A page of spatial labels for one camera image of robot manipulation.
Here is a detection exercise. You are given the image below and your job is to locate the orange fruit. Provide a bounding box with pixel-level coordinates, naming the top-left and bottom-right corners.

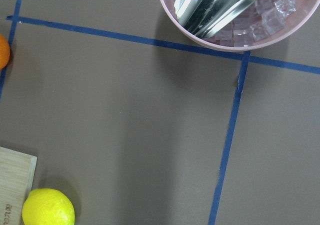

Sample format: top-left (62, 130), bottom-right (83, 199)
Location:
top-left (0, 34), bottom-right (11, 70)

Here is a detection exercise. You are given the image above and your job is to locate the metal scoop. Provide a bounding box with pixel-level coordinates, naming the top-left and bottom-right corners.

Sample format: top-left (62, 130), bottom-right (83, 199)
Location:
top-left (173, 0), bottom-right (256, 39)

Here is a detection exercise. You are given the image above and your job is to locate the upper yellow lemon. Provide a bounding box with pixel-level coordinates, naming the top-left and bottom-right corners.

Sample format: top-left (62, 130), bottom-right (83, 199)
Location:
top-left (21, 188), bottom-right (75, 225)

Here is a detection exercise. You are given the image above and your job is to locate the pink bowl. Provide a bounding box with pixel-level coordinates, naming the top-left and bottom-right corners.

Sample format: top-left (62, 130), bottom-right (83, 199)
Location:
top-left (160, 0), bottom-right (320, 52)

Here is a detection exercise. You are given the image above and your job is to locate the wooden cutting board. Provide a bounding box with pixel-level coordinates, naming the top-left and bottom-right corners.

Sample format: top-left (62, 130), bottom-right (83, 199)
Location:
top-left (0, 147), bottom-right (37, 225)

